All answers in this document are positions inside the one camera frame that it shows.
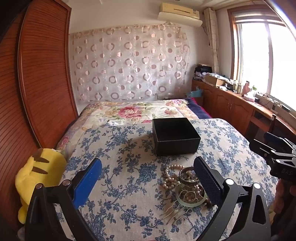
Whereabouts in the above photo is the beige window curtain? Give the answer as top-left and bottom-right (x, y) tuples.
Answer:
(203, 7), (220, 77)

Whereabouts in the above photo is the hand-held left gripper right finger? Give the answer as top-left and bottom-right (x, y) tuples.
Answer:
(193, 156), (271, 241)

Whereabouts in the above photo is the wooden cabinet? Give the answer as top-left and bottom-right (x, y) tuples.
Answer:
(191, 79), (296, 149)

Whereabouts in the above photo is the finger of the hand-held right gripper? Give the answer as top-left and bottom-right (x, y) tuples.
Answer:
(249, 138), (281, 165)
(264, 132), (296, 153)

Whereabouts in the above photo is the person's right hand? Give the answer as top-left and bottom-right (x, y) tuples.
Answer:
(274, 179), (296, 214)

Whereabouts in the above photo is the wooden framed window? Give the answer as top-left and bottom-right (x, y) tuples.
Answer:
(228, 7), (296, 112)

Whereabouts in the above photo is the navy blue blanket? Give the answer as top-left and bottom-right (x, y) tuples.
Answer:
(185, 97), (212, 120)

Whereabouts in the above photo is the silver metal bangle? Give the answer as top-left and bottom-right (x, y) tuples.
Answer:
(178, 167), (200, 186)

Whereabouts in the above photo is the cardboard box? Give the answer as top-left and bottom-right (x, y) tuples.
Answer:
(205, 73), (226, 87)

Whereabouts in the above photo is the yellow plush toy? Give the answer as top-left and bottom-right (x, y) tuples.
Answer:
(15, 148), (68, 225)

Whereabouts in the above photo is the teal plastic bag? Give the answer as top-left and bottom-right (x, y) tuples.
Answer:
(186, 86), (203, 99)

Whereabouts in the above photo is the circle patterned wall cloth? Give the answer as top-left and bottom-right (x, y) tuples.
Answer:
(69, 22), (190, 102)

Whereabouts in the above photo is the pile of dark clothes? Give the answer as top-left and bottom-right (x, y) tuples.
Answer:
(194, 64), (213, 81)

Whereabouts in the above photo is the cream hair comb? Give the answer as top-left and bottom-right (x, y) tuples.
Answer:
(159, 202), (192, 225)

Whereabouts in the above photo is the pink floral quilt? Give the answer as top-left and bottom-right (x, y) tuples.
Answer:
(55, 98), (201, 158)

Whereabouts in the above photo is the jade green bangle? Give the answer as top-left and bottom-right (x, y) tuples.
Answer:
(175, 184), (208, 207)

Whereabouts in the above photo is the blue floral blanket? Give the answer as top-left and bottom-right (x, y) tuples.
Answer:
(54, 118), (278, 241)

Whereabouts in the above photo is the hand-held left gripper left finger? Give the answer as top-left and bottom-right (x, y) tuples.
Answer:
(25, 158), (102, 241)

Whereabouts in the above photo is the tangled bead bracelet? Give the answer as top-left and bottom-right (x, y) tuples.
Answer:
(183, 170), (205, 202)

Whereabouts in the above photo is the beige air conditioner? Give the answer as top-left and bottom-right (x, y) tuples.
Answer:
(158, 2), (200, 20)

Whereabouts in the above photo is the cream bead necklace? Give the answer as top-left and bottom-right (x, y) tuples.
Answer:
(161, 164), (185, 191)

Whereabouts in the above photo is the black jewelry box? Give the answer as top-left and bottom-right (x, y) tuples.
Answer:
(152, 117), (201, 157)

